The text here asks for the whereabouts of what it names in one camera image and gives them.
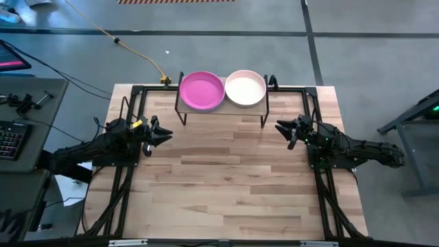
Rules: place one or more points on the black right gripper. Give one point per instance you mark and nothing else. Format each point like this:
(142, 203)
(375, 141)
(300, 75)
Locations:
(304, 130)

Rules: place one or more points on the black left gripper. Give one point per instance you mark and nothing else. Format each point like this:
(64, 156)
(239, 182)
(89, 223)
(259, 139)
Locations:
(144, 133)

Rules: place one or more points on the pale peach plate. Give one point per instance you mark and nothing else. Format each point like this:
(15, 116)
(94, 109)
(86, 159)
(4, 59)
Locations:
(245, 89)

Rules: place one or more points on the magenta plate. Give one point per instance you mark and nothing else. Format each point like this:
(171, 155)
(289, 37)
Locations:
(202, 91)

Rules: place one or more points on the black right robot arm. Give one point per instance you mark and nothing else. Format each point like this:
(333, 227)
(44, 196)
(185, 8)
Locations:
(370, 152)

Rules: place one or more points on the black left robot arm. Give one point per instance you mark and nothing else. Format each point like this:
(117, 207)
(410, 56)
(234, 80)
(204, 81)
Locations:
(89, 151)

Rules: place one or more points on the wooden shelf, black metal legs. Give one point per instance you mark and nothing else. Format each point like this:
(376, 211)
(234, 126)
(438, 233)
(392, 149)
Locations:
(240, 111)

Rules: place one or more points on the white paper sheet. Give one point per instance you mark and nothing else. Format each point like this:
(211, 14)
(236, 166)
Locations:
(68, 188)

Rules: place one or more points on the grey side desk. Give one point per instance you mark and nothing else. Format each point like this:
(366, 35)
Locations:
(41, 109)

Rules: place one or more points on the black clamp tool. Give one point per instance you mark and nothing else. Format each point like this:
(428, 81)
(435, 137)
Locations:
(24, 103)

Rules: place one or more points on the dark metal cart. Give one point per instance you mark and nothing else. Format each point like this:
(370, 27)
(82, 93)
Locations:
(425, 154)

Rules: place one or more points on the small black adapter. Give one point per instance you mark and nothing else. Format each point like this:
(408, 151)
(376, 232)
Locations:
(46, 226)

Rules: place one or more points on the backlit black keyboard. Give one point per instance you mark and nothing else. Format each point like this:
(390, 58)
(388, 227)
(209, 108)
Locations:
(12, 140)

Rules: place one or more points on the tilted computer monitor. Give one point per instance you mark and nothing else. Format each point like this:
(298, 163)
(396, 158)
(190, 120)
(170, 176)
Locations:
(10, 56)

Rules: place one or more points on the person's shoe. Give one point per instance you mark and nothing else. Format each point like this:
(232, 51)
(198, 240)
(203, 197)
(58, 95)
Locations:
(39, 2)
(7, 14)

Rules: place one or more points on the black aluminium table frame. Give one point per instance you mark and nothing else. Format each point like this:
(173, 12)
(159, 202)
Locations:
(136, 91)

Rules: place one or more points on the silver metal bracket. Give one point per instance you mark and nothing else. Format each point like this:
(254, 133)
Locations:
(319, 244)
(127, 243)

